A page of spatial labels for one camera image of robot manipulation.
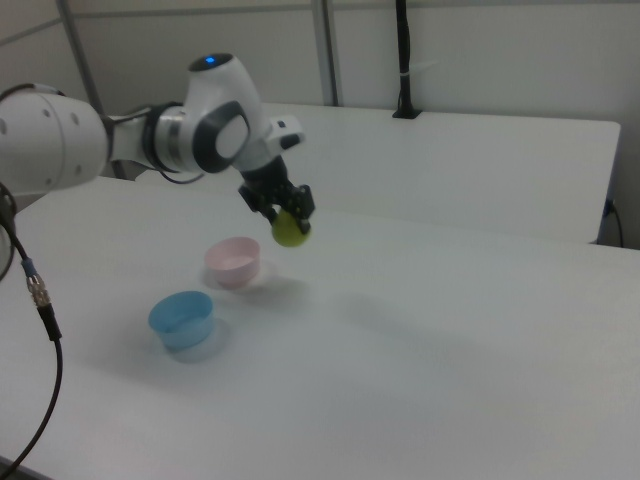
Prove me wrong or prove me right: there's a light blue plastic bowl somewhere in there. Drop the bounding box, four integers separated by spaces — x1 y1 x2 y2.
148 290 217 352

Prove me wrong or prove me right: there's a pink plastic bowl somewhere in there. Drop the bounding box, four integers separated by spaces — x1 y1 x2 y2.
204 236 263 289

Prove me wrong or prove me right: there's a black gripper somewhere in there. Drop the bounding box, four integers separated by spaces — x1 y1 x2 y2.
237 157 317 234

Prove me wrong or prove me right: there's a green pear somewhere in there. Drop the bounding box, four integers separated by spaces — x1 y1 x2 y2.
271 208 313 249

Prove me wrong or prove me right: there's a black cable with metal connector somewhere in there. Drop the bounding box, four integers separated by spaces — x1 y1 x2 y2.
0 180 65 475

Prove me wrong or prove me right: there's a grey partition post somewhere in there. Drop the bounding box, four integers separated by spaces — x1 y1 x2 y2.
313 0 343 107

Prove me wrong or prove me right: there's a black camera pole with clamp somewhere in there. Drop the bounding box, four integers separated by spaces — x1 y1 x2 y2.
391 0 424 121

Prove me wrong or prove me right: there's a black cable with plug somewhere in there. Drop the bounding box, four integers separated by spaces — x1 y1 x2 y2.
605 198 627 248

